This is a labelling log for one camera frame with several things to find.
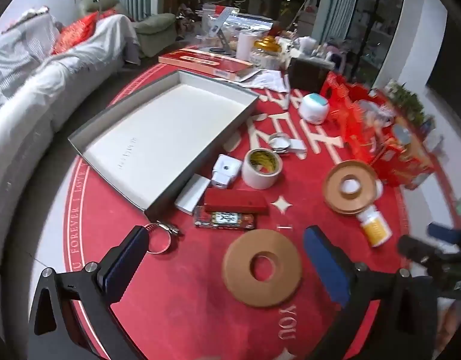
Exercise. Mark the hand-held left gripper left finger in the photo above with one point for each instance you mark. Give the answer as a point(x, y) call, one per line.
point(122, 266)

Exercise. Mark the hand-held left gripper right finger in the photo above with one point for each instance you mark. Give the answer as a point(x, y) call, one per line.
point(328, 266)

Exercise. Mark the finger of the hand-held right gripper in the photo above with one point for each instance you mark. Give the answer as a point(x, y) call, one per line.
point(442, 231)
point(417, 246)

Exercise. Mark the white pill bottle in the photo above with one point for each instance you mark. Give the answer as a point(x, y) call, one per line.
point(374, 228)

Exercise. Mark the cork spool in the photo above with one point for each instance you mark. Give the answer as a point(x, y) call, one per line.
point(333, 187)

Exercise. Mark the small white box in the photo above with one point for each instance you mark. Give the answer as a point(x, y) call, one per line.
point(193, 195)

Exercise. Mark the small red box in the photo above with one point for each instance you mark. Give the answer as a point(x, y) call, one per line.
point(236, 200)

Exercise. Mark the white tape roll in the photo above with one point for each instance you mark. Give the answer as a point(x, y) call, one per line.
point(254, 178)

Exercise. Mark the white charger plug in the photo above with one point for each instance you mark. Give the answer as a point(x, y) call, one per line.
point(224, 168)

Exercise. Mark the grey shallow cardboard box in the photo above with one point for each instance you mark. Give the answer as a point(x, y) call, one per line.
point(170, 120)

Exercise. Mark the patterned snack packet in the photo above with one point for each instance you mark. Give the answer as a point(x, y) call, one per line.
point(224, 220)

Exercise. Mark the green potted plant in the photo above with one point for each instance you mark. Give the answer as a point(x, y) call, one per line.
point(406, 99)

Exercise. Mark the red cardboard packaging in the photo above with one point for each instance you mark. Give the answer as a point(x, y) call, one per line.
point(350, 120)

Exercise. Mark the white jar with teal lid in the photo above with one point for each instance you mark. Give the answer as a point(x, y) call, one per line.
point(309, 110)

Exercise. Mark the white curved sofa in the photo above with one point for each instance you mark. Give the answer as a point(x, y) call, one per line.
point(28, 120)

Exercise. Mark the crumpled white paper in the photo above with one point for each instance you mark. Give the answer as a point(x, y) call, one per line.
point(271, 80)

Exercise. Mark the dark brown box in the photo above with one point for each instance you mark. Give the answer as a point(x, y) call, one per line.
point(309, 73)

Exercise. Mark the long red gift box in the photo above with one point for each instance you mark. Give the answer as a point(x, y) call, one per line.
point(204, 62)

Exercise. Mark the clear jar with gold lid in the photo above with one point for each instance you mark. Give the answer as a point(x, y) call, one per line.
point(266, 54)

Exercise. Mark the white paper roll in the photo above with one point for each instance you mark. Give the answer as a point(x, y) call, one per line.
point(245, 47)

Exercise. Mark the grey striped blanket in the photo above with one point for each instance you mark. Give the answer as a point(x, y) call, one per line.
point(16, 52)

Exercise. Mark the green armchair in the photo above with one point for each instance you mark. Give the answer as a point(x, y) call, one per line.
point(155, 30)

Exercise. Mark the red patterned pillow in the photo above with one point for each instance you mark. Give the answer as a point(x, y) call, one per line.
point(74, 32)

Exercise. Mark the red cushion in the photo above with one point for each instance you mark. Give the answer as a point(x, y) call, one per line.
point(107, 14)

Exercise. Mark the grey phone stand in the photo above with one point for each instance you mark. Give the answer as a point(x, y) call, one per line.
point(220, 32)

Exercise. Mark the clear zip bag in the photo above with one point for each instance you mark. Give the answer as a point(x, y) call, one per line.
point(249, 20)

